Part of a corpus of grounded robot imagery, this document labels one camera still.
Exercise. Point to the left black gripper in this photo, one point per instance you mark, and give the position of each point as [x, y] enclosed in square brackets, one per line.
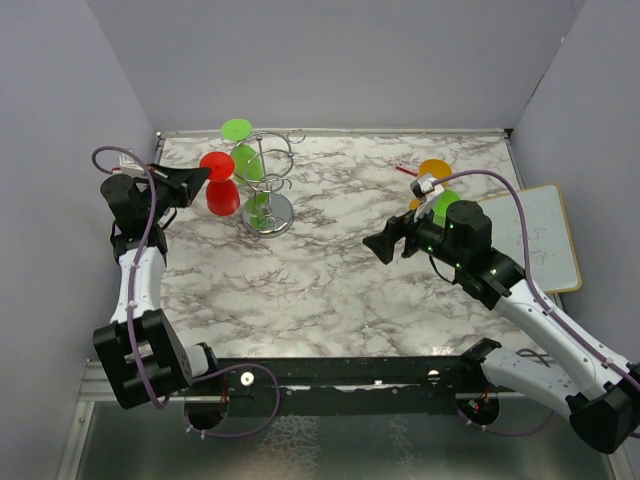
[187, 180]

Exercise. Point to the orange plastic wine glass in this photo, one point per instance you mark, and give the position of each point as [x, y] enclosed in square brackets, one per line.
[436, 168]

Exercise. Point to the green wine glass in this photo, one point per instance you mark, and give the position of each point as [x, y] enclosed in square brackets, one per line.
[248, 165]
[440, 209]

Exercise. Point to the small red white box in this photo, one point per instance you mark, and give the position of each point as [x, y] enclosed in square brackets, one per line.
[410, 167]

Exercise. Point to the small whiteboard wooden frame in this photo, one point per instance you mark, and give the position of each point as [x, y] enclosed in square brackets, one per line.
[554, 266]

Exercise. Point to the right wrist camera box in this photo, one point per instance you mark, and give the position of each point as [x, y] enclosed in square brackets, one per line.
[428, 192]

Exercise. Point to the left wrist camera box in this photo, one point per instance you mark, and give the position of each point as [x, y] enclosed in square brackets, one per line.
[128, 166]

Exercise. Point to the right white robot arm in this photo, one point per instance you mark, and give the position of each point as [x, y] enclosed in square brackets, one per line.
[595, 388]

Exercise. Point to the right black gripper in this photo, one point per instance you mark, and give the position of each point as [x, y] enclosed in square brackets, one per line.
[397, 227]

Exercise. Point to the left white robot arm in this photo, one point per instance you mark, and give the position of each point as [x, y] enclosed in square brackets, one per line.
[172, 365]

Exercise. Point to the red plastic wine glass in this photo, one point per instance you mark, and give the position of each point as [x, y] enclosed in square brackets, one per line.
[222, 195]

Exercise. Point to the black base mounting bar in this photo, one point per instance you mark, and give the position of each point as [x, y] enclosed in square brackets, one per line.
[344, 386]

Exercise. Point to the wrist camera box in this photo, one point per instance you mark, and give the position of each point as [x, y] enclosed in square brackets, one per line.
[128, 166]
[428, 192]

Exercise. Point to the chrome wine glass rack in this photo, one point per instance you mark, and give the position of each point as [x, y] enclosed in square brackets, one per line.
[267, 213]

